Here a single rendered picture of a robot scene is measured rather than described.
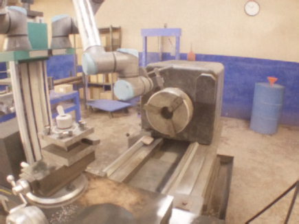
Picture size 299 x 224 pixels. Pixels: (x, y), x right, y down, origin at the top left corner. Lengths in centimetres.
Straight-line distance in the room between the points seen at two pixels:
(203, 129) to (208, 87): 28
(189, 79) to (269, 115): 287
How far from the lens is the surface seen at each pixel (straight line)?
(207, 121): 133
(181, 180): 104
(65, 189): 83
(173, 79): 132
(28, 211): 50
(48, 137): 83
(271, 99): 395
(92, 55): 83
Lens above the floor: 144
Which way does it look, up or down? 17 degrees down
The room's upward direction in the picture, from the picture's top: straight up
